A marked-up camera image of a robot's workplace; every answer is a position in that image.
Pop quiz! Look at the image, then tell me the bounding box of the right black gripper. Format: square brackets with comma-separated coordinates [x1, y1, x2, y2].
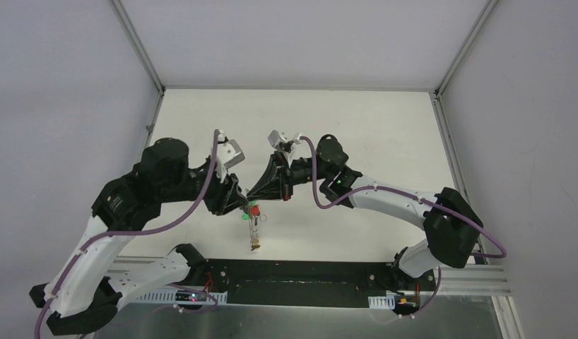
[247, 150, 331, 201]

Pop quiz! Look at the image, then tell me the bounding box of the large keyring with keys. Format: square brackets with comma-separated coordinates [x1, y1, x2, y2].
[242, 201, 261, 251]

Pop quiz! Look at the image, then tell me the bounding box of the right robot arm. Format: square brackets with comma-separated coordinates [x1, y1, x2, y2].
[247, 130, 483, 290]

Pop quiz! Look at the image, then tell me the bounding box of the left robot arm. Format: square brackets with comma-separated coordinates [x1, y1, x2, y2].
[30, 131, 247, 336]

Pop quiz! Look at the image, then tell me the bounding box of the left controller board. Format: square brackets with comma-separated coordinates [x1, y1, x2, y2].
[175, 290, 208, 302]

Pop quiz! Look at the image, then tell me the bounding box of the controller board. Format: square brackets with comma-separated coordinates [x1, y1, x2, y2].
[175, 290, 208, 302]
[394, 296, 420, 316]

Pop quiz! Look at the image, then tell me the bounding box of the right controller board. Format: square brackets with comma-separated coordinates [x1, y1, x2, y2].
[394, 296, 420, 316]

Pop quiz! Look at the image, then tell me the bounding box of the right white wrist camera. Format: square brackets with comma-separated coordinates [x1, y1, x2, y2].
[267, 130, 302, 153]

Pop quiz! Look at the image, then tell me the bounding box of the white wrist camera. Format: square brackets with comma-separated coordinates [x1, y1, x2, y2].
[267, 130, 302, 153]
[216, 135, 245, 183]

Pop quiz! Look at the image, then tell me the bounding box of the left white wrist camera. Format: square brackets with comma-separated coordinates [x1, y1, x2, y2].
[216, 135, 245, 183]

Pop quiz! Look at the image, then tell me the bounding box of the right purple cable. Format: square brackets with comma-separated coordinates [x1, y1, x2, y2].
[299, 136, 508, 319]

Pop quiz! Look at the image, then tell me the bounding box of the aluminium frame rail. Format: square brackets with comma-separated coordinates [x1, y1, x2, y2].
[107, 256, 512, 297]

